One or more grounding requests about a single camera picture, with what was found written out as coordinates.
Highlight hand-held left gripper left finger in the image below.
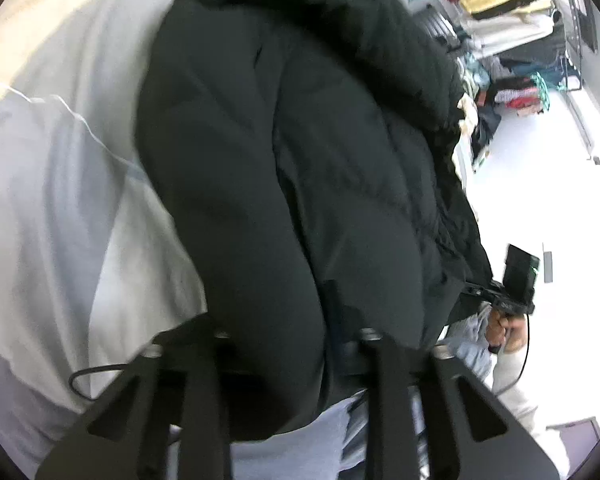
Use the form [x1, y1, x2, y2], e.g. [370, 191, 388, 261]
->
[35, 316, 233, 480]

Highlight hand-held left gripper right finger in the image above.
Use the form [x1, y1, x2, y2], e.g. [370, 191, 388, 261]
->
[325, 280, 562, 480]

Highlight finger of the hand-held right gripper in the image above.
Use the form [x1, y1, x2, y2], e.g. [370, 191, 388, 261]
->
[460, 282, 503, 306]

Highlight black puffer jacket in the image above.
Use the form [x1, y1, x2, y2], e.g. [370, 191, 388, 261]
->
[136, 0, 495, 443]

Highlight person's right forearm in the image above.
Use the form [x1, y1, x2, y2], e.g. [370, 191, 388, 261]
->
[491, 347, 574, 467]

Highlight metal clothes rack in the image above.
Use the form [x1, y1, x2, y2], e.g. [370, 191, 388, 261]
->
[539, 0, 598, 162]

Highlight person's right hand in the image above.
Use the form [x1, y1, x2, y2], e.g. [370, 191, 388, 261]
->
[484, 307, 529, 357]

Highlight person's light blue pants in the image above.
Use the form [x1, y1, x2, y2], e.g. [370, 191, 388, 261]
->
[229, 305, 497, 480]

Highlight hanging small laundry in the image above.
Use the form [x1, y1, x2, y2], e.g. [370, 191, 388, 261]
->
[495, 77, 546, 116]

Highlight teal clip hanger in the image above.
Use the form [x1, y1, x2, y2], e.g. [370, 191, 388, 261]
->
[530, 72, 554, 114]

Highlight white bed sheet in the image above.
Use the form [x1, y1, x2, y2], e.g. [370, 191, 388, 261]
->
[0, 0, 216, 476]

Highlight dark grey hanging coat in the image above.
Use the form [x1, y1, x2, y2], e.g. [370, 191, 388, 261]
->
[500, 35, 567, 77]

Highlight white hoodie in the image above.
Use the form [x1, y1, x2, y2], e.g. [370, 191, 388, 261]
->
[472, 10, 557, 57]

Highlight dark grey suitcase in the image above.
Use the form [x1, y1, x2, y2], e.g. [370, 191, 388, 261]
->
[412, 4, 462, 52]

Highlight black cable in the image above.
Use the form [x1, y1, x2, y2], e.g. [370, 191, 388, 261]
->
[69, 364, 133, 402]
[494, 314, 531, 393]

